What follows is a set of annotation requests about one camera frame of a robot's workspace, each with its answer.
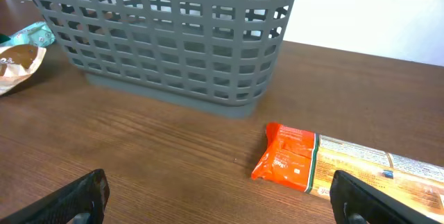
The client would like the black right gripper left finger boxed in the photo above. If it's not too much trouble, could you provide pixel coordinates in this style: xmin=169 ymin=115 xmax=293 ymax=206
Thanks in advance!
xmin=1 ymin=169 xmax=110 ymax=224

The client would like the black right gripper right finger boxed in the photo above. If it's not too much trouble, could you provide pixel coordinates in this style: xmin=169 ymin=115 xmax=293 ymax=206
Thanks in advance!
xmin=330 ymin=170 xmax=438 ymax=224

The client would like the orange biscuit packet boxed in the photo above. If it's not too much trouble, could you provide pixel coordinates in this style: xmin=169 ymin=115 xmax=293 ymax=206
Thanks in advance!
xmin=251 ymin=123 xmax=443 ymax=223

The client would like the beige brown snack pouch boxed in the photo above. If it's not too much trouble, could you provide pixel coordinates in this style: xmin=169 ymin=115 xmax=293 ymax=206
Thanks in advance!
xmin=1 ymin=44 xmax=46 ymax=95

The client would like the teal tissue pack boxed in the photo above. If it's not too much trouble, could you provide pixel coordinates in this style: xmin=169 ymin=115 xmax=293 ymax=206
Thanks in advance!
xmin=1 ymin=21 xmax=56 ymax=47

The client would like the grey plastic lattice basket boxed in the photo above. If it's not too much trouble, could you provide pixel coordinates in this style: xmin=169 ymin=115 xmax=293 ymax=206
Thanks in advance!
xmin=33 ymin=0 xmax=294 ymax=117

